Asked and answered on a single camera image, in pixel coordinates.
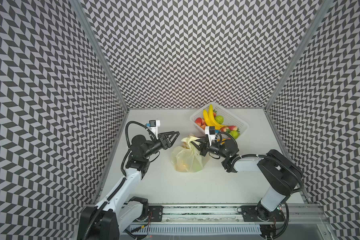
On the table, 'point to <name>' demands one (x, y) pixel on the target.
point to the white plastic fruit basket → (230, 118)
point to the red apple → (200, 122)
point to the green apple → (219, 119)
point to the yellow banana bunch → (210, 119)
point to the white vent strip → (197, 229)
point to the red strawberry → (225, 129)
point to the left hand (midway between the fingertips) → (178, 134)
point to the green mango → (235, 134)
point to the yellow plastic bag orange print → (187, 158)
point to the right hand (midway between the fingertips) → (188, 143)
